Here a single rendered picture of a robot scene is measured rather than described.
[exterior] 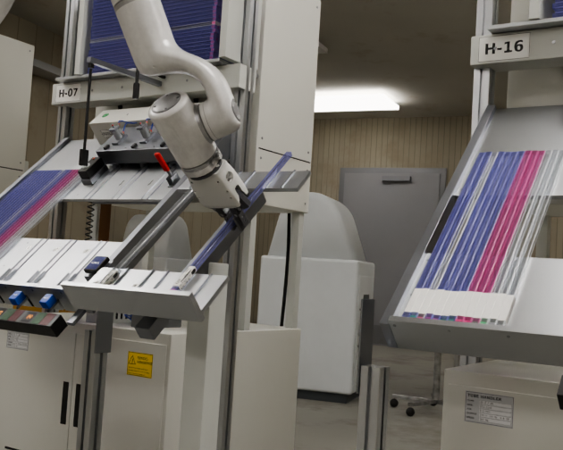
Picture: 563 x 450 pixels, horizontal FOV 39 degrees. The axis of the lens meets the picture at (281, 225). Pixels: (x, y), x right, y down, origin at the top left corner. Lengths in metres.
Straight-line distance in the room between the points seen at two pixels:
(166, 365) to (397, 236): 7.75
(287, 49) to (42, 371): 1.23
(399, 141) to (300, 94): 7.34
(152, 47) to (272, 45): 0.99
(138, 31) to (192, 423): 0.82
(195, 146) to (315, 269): 3.64
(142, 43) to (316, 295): 3.72
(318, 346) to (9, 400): 2.89
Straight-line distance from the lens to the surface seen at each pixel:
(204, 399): 1.75
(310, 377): 5.17
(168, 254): 7.55
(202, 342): 1.74
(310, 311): 5.14
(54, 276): 2.03
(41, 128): 7.32
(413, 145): 9.87
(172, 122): 1.50
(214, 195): 1.62
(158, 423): 2.16
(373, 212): 9.84
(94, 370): 1.87
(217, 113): 1.50
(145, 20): 1.56
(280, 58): 2.53
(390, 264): 9.74
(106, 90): 2.62
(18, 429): 2.56
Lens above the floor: 0.80
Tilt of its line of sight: 3 degrees up
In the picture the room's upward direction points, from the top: 4 degrees clockwise
